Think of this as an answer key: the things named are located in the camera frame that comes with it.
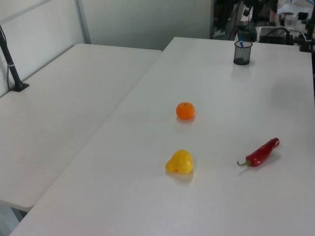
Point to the yellow toy pear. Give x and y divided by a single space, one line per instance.
180 162

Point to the black mesh pen cup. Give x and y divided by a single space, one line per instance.
243 56

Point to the white side table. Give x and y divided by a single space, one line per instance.
61 110

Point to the red chili pepper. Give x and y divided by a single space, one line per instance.
262 152

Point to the grey partition frame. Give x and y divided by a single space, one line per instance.
82 22

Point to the black camera stand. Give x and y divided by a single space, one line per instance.
307 41

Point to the white marker with blue cap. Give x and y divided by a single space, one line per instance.
241 43

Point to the black camera pole with base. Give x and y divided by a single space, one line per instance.
12 71

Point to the orange mandarin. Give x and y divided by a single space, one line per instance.
185 111

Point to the black equipment box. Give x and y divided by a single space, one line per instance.
273 35

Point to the clear glass jar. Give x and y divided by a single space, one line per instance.
291 20

